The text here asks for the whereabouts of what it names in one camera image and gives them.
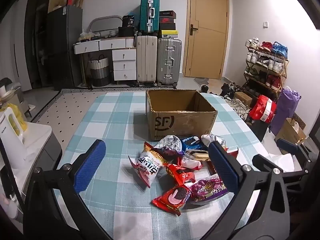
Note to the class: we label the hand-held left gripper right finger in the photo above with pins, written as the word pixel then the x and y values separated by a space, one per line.
pixel 223 167

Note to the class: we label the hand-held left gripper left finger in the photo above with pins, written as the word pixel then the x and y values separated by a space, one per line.
pixel 88 167

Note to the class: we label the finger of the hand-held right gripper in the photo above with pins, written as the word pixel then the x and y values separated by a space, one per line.
pixel 265 162
pixel 287 145

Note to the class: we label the red foil packet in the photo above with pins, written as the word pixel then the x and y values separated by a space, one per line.
pixel 231 153

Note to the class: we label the clear cracker sandwich packet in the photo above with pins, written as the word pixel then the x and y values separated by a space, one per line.
pixel 198 155

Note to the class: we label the silver foil bag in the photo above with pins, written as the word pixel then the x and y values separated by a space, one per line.
pixel 215 138

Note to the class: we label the white red packet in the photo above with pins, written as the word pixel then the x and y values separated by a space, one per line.
pixel 191 163

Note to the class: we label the blue cookie packet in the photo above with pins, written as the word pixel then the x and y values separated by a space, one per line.
pixel 192 142

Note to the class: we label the white red noodle snack bag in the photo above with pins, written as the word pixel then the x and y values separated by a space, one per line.
pixel 147 165

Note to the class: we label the silver purple snack bag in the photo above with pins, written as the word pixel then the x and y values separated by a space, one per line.
pixel 170 142

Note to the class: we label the red pie packet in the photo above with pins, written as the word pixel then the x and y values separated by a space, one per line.
pixel 172 197

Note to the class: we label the brown cardboard box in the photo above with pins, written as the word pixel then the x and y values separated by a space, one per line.
pixel 180 125

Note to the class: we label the open brown carton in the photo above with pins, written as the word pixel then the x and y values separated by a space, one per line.
pixel 287 132

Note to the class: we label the black chair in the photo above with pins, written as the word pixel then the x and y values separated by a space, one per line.
pixel 260 130

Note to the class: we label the purple fabric bag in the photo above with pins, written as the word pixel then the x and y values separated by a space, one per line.
pixel 285 110

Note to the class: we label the red shopping bag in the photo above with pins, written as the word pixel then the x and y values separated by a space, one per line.
pixel 260 110

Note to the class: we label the white grey side cabinet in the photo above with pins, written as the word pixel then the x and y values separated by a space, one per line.
pixel 42 142

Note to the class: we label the cream dotted rug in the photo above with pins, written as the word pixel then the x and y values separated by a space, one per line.
pixel 67 110

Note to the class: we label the small cardboard carton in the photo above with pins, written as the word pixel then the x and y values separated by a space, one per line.
pixel 243 100

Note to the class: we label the shoe rack with shoes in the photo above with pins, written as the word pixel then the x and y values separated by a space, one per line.
pixel 272 80

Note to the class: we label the scattered dark shoes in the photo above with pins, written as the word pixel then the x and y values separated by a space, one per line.
pixel 227 90

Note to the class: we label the white electric kettle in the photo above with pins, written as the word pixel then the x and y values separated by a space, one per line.
pixel 12 145

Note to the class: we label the small grey door mat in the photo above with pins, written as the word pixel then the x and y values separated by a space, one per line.
pixel 202 81

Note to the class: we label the yellow plastic bag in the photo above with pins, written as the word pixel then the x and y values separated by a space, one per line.
pixel 17 112

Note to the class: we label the woven laundry basket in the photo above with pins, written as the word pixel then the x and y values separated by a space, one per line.
pixel 100 72

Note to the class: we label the white dresser with drawers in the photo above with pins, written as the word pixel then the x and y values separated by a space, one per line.
pixel 123 66

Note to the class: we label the wooden door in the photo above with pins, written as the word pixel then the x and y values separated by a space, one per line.
pixel 205 50

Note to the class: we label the dark grey refrigerator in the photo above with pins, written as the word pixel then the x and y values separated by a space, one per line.
pixel 65 50

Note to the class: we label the beige suitcase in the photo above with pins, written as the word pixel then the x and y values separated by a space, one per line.
pixel 146 60

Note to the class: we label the silver suitcase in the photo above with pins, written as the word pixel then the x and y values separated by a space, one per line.
pixel 162 55

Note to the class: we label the yellowish plastic bag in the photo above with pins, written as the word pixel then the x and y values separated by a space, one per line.
pixel 86 36

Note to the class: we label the dark tall wardrobe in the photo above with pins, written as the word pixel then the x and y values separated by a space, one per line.
pixel 37 42

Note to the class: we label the black storage box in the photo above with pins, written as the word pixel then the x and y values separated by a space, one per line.
pixel 127 31

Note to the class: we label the yellow black shoe box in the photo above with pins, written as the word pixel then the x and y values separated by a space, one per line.
pixel 170 33

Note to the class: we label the grey arched mirror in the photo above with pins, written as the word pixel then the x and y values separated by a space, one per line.
pixel 105 23

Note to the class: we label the plain black shoe box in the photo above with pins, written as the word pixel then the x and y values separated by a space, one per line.
pixel 167 27

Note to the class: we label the black printed bag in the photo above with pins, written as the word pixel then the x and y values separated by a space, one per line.
pixel 128 21

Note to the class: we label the red black shoe box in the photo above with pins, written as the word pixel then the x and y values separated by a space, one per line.
pixel 167 20

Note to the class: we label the teal suitcase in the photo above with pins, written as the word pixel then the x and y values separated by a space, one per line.
pixel 145 15

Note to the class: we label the thin black shoe box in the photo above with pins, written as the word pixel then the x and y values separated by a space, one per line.
pixel 167 13

